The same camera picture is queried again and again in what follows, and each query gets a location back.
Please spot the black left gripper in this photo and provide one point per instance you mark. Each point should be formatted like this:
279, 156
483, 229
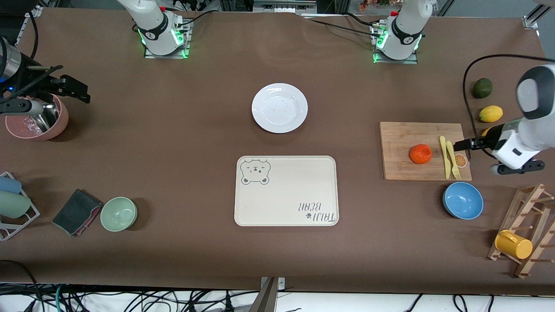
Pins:
484, 141

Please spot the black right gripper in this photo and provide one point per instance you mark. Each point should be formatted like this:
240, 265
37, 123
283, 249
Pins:
43, 84

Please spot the orange mandarin fruit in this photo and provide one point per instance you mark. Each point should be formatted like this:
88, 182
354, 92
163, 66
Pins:
421, 154

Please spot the white round plate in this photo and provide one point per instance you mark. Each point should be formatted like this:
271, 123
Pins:
279, 108

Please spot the orange slice sticker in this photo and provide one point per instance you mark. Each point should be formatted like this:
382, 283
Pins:
460, 161

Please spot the yellow plastic fork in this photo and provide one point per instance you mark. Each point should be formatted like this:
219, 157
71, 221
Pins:
454, 167

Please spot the yellow lemon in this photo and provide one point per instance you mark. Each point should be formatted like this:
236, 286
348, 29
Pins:
491, 113
487, 131

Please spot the yellow plastic knife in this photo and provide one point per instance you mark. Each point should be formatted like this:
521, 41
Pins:
444, 162

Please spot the pink bowl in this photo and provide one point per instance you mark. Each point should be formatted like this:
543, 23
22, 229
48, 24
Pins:
60, 123

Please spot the metal scoop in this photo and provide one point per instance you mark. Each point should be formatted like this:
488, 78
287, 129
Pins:
48, 119

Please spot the blue bowl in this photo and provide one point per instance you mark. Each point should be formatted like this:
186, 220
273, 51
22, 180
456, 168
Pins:
463, 200

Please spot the dark green lime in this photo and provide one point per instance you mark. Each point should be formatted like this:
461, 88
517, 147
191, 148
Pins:
482, 88

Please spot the wooden cutting board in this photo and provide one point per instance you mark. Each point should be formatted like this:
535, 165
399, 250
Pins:
403, 138

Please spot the wooden mug rack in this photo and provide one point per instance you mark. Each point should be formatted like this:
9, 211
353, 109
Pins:
531, 203

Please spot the yellow mug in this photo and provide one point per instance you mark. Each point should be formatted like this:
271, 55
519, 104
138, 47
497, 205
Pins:
516, 246

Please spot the blue cup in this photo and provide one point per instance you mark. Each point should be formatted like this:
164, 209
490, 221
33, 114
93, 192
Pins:
8, 185

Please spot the dark grey folded cloth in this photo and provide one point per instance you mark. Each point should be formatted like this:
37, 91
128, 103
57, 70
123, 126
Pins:
76, 210

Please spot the pink folded cloth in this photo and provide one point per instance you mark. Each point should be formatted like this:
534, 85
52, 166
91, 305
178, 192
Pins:
89, 218

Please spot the pale green bowl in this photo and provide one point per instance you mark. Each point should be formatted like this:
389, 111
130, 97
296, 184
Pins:
119, 214

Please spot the pale green cup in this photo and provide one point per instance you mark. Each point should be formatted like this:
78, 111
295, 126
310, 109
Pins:
13, 204

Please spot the aluminium corner profile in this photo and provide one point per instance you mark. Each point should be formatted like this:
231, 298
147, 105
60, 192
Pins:
532, 21

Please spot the beige tray with bear print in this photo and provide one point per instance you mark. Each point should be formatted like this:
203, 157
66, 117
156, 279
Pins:
286, 190

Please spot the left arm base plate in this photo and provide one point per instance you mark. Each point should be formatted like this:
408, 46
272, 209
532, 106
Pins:
412, 60

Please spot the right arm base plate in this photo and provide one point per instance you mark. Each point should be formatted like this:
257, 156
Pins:
184, 50

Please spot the metal table edge bracket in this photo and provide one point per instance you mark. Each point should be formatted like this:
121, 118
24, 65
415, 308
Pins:
273, 286

